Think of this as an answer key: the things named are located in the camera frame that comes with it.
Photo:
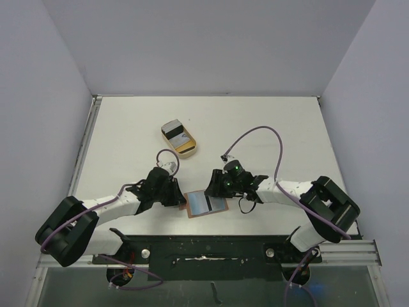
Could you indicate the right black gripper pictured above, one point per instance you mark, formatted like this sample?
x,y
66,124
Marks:
x,y
214,184

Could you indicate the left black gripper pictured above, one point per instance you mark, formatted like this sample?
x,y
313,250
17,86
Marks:
x,y
176,197

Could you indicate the tan leather card holder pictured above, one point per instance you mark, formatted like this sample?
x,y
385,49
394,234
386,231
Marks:
x,y
218,205

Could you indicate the grey magnetic stripe card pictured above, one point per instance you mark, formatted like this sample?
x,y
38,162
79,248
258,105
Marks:
x,y
198,203

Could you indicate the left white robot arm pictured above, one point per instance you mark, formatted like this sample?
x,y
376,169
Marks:
x,y
72,230

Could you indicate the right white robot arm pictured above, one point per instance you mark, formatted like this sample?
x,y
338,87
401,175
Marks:
x,y
331,212

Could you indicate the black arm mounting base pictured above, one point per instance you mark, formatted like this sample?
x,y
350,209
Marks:
x,y
217,258

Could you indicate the yellow card tray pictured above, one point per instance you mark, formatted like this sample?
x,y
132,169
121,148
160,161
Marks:
x,y
183,144

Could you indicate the stack of grey cards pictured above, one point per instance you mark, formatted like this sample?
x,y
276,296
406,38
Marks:
x,y
172,129

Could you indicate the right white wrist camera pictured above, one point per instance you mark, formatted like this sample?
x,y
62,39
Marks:
x,y
226,158

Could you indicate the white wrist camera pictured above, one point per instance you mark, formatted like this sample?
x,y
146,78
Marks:
x,y
226,158
170,167

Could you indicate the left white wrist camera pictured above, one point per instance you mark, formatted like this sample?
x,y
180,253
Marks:
x,y
170,167

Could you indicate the aluminium frame rail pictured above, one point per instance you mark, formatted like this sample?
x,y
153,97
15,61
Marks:
x,y
84,145

